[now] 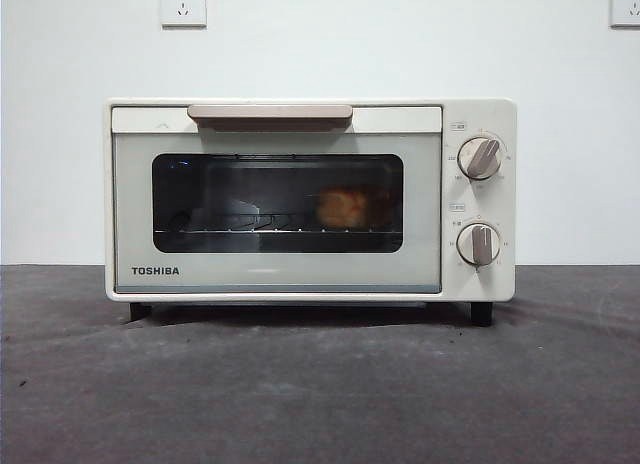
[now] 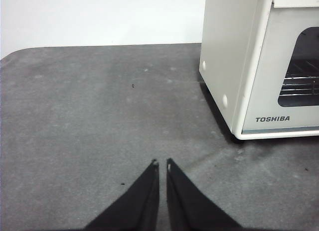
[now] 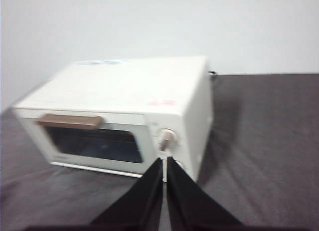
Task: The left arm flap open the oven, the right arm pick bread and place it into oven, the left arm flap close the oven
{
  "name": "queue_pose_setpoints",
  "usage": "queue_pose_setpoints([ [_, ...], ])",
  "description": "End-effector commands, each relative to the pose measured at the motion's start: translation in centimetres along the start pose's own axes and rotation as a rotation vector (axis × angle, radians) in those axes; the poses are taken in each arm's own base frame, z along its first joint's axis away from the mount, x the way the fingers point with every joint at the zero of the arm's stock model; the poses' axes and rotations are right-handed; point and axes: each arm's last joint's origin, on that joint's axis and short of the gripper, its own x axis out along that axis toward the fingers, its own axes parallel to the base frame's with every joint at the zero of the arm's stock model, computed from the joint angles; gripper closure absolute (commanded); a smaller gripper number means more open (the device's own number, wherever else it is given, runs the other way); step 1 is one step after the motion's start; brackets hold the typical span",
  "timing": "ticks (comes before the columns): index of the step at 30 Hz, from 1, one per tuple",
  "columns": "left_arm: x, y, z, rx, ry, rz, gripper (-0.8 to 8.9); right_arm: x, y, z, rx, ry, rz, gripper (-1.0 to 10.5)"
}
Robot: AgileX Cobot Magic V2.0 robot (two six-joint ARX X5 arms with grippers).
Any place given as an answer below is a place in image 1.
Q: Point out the cream Toshiba toaster oven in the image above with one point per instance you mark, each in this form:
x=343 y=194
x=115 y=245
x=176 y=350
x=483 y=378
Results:
x=504 y=204

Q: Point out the oven timer knob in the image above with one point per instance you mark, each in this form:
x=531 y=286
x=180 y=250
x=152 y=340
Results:
x=478 y=244

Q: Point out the oven temperature knob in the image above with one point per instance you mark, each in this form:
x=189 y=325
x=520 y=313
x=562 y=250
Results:
x=480 y=158

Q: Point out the white wall socket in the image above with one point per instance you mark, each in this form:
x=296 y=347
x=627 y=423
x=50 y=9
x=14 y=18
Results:
x=183 y=9
x=626 y=6

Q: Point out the orange bread loaf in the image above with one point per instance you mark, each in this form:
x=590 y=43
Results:
x=345 y=207

